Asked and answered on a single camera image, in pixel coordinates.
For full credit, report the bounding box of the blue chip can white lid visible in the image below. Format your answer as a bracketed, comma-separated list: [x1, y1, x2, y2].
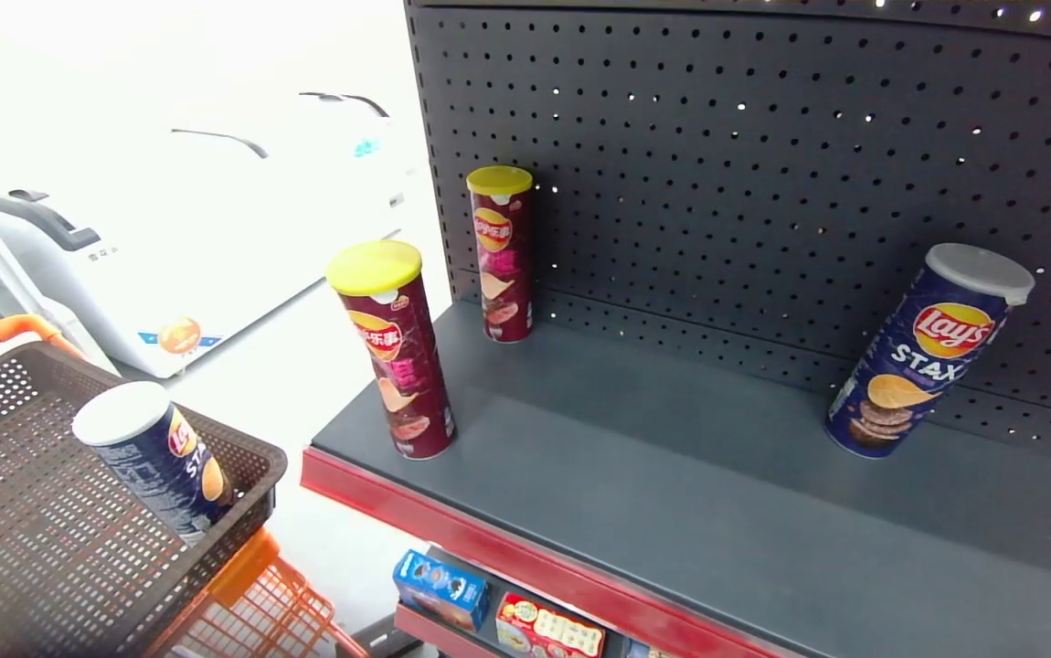
[824, 242, 1035, 459]
[72, 381, 236, 547]

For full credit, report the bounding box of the orange shopping cart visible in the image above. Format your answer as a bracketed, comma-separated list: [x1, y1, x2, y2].
[0, 314, 369, 658]

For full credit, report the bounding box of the white chest freezer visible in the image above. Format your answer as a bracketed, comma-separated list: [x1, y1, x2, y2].
[0, 90, 430, 379]

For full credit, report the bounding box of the maroon chip can yellow lid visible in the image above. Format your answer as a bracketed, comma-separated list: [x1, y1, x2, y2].
[325, 240, 457, 461]
[466, 165, 535, 345]

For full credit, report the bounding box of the black shop shelf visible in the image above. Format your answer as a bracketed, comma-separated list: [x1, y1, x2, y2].
[301, 0, 1051, 658]

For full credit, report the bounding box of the blue snack box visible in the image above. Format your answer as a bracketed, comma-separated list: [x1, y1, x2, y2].
[393, 549, 491, 633]

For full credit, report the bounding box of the red and white snack box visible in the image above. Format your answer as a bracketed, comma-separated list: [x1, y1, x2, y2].
[495, 592, 607, 658]

